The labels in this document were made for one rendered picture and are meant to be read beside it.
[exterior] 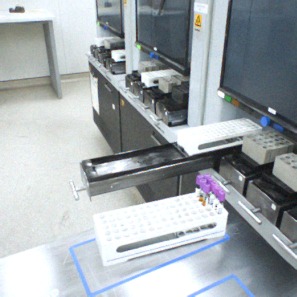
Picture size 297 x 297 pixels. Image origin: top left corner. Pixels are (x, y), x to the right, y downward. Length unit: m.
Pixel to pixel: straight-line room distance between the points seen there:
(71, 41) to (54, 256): 3.91
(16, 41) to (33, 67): 0.36
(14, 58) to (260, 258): 4.05
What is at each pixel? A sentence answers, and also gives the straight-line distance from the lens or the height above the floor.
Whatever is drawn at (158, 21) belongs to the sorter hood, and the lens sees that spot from 1.68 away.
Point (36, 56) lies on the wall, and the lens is 4.53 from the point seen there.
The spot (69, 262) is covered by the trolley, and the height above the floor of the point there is 0.82.
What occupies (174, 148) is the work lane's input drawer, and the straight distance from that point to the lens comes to 1.20.
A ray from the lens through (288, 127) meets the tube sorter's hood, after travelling 0.99.
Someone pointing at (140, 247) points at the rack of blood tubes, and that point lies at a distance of 0.76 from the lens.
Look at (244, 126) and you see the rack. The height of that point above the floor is 0.86.
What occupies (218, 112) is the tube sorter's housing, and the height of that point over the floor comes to 0.89.
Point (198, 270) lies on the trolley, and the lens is 0.76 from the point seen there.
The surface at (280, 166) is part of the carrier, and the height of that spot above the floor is 0.86.
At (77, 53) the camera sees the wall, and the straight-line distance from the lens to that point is 4.59.
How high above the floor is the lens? 1.39
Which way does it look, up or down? 29 degrees down
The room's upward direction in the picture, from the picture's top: straight up
